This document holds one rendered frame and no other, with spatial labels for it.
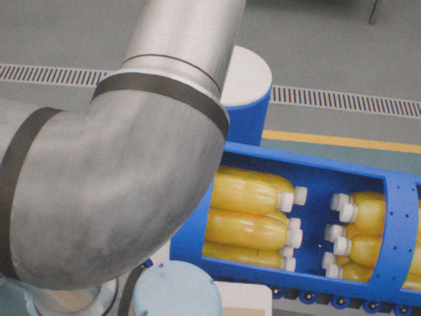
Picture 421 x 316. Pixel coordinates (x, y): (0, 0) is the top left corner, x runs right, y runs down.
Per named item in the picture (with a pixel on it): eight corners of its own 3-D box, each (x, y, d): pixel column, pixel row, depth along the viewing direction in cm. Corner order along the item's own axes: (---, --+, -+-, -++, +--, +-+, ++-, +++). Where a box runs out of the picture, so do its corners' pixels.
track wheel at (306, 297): (297, 289, 114) (296, 286, 116) (300, 307, 114) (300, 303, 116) (317, 286, 113) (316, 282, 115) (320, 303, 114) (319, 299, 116)
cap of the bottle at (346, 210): (346, 222, 108) (338, 220, 108) (349, 203, 108) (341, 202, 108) (350, 223, 104) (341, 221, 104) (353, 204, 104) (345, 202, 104)
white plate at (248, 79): (206, 32, 164) (205, 35, 165) (157, 80, 147) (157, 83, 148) (286, 64, 156) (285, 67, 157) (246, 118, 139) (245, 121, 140)
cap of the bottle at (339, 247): (343, 237, 109) (335, 236, 109) (347, 237, 105) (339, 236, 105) (340, 255, 109) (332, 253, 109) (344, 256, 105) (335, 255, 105)
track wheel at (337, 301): (329, 295, 113) (328, 291, 115) (333, 312, 114) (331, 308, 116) (349, 290, 113) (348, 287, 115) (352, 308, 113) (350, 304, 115)
